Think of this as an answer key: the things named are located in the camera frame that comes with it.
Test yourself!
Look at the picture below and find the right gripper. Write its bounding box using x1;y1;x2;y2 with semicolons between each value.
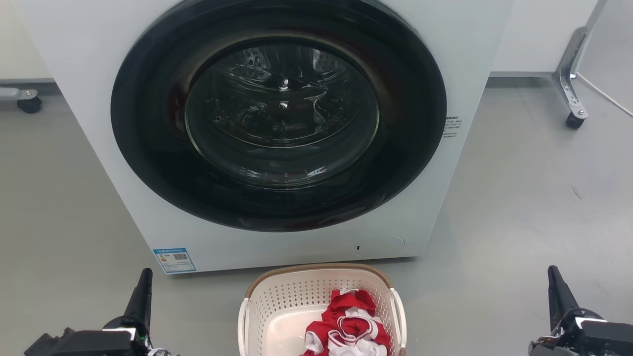
528;266;633;356

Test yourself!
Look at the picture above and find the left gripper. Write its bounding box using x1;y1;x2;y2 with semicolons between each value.
24;268;171;356

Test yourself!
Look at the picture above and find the white perforated laundry basket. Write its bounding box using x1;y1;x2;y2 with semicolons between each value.
237;263;407;356

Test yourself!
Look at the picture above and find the red and white garment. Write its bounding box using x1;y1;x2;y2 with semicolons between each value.
300;289;391;356

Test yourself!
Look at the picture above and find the blue energy label sticker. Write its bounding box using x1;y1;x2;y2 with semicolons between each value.
153;248;197;274

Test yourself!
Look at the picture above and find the round black washer door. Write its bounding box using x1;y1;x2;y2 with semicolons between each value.
110;0;447;233

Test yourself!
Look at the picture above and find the white front-load washing machine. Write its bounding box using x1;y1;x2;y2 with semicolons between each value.
20;0;515;275

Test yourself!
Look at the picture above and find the round white filter cover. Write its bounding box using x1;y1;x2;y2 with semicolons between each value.
354;234;405;258

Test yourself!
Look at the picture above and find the grey metal caster leg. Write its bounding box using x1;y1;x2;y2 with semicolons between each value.
552;0;609;130
0;88;43;114

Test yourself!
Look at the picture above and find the thin white cable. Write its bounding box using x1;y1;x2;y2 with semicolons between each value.
576;72;633;118

